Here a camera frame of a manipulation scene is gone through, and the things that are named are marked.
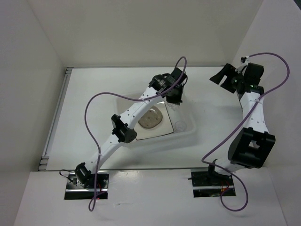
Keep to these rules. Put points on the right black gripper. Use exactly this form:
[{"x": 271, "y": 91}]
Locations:
[{"x": 228, "y": 70}]

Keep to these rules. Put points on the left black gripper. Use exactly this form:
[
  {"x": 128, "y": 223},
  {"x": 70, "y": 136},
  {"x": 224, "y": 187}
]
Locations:
[{"x": 176, "y": 100}]

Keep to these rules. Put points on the clear plastic cup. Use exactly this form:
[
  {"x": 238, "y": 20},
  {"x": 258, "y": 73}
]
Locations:
[
  {"x": 180, "y": 126},
  {"x": 173, "y": 107}
]

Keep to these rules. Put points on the white plastic bin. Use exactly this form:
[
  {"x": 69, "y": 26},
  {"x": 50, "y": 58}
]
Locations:
[{"x": 167, "y": 142}]

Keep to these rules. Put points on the clear glass dish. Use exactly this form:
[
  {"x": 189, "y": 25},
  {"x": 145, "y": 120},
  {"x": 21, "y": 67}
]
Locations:
[{"x": 151, "y": 118}]

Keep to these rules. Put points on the square white plate black rim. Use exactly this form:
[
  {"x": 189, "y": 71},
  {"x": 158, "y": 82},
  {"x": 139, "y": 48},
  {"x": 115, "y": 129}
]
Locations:
[{"x": 164, "y": 128}]

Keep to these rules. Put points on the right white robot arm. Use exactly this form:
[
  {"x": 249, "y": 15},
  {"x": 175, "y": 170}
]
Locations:
[{"x": 252, "y": 145}]

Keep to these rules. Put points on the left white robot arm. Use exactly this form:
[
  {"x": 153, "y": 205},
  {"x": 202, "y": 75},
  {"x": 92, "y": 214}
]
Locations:
[{"x": 168, "y": 86}]

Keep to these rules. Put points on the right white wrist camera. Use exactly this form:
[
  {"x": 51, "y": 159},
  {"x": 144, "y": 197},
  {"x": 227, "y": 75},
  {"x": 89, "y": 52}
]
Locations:
[{"x": 244, "y": 62}]

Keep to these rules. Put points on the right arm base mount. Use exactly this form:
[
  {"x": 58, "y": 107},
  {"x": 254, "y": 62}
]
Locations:
[{"x": 208, "y": 185}]

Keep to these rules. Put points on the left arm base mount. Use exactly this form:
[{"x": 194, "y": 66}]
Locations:
[{"x": 76, "y": 191}]

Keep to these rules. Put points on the aluminium rail left edge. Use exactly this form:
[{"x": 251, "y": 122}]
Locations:
[{"x": 52, "y": 130}]

